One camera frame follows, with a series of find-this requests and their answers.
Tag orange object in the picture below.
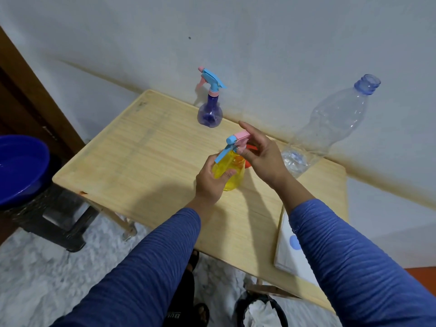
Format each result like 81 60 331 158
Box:
403 267 436 287

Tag person's right hand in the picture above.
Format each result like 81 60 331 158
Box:
237 120 291 188

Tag blue plastic basin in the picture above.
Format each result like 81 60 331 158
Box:
0 134 51 208

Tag black plastic stool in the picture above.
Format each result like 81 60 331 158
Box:
3 182 103 253

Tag person's black trousers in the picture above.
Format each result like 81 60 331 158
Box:
163 269 195 327

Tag brown wooden door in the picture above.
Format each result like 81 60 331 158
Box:
0 26 86 246

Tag wooden table leg frame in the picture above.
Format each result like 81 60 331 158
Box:
102 206 138 242

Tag person's right forearm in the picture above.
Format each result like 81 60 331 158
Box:
272 173 436 327

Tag person's left hand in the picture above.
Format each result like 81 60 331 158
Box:
194 153 236 207

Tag white paper with blue dot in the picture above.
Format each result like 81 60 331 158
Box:
273 205 321 287

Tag person's left forearm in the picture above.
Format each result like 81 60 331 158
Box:
50 197 202 327

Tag black sandal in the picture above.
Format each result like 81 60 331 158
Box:
186 250 200 273

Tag black waste bin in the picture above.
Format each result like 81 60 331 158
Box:
234 290 290 327

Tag white bin bag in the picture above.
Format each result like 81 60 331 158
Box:
243 299 279 327

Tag purple spray bottle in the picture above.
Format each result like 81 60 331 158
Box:
196 66 227 129

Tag large clear plastic bottle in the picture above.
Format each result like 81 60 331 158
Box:
281 74 382 178

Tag yellow spray bottle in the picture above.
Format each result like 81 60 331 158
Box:
211 130 253 192

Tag small red plastic lid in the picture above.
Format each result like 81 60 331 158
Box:
244 144 260 168

